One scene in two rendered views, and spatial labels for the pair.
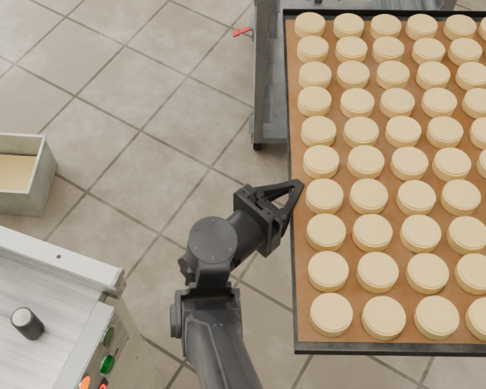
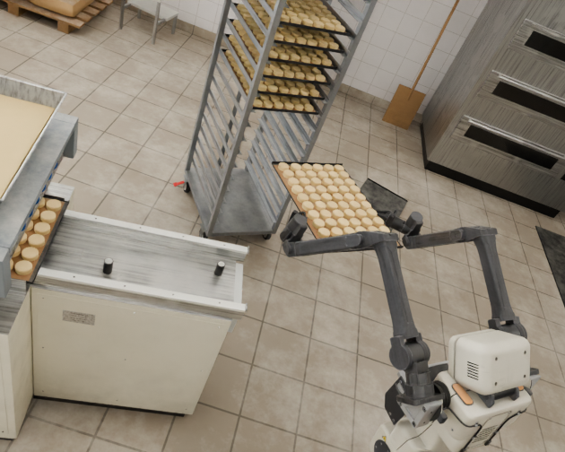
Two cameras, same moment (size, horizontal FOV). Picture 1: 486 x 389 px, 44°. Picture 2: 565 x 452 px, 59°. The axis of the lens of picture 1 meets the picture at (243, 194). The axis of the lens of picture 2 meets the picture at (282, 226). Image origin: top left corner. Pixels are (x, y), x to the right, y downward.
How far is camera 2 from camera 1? 1.43 m
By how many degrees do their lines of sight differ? 31
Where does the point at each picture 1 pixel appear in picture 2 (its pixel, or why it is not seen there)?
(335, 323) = not seen: hidden behind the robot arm
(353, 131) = (313, 196)
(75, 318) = (231, 268)
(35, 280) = (210, 258)
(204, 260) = (300, 224)
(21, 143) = not seen: hidden behind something
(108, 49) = (99, 194)
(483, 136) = (349, 197)
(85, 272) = (236, 248)
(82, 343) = (238, 275)
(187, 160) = not seen: hidden behind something
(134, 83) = (122, 212)
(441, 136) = (337, 197)
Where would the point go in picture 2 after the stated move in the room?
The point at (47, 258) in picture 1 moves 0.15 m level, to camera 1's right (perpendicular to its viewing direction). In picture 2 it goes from (221, 245) to (255, 243)
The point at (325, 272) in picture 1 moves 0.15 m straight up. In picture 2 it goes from (324, 232) to (338, 205)
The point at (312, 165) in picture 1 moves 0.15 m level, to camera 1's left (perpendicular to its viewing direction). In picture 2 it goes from (307, 206) to (275, 207)
